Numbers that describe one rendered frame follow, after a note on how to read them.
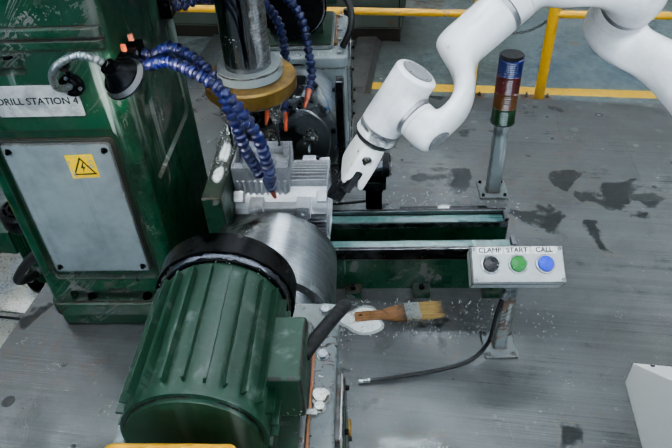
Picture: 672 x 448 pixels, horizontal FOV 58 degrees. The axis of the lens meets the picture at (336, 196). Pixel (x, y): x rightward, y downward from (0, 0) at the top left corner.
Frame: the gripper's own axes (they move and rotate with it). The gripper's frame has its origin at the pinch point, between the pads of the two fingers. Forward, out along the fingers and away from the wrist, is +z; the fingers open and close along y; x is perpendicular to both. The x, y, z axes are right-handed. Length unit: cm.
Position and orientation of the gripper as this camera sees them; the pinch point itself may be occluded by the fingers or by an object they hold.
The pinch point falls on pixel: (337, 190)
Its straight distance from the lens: 128.7
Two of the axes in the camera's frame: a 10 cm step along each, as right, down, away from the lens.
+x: -8.9, -3.8, -2.7
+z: -4.6, 6.8, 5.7
